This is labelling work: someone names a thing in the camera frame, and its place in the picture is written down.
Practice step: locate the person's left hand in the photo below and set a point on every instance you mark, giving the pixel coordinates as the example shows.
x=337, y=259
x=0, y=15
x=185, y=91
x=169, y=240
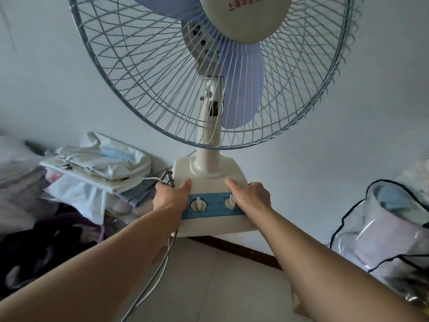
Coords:
x=169, y=201

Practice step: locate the person's right hand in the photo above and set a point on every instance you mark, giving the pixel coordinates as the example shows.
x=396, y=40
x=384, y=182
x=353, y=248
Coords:
x=254, y=199

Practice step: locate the person's left thumb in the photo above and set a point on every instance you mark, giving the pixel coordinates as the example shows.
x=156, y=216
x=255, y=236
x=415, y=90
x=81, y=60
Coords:
x=183, y=186

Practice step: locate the person's right thumb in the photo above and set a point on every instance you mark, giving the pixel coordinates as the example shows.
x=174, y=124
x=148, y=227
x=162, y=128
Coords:
x=234, y=187

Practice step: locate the white electric fan blue blades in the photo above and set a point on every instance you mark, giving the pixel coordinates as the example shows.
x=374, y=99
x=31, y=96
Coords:
x=218, y=97

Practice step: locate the person's right forearm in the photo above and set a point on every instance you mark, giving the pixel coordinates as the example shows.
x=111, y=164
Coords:
x=331, y=271

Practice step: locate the person's left forearm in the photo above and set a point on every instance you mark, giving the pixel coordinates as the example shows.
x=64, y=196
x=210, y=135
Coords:
x=87, y=268

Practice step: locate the white plastic bag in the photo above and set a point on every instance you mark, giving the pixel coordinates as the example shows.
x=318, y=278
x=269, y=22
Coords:
x=78, y=197

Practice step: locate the clear bag with black trim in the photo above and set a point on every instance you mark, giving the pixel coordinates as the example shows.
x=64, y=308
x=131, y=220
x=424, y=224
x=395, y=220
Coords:
x=385, y=228

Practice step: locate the pile of folded clothes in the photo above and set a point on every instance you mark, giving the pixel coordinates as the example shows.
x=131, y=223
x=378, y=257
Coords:
x=20, y=184

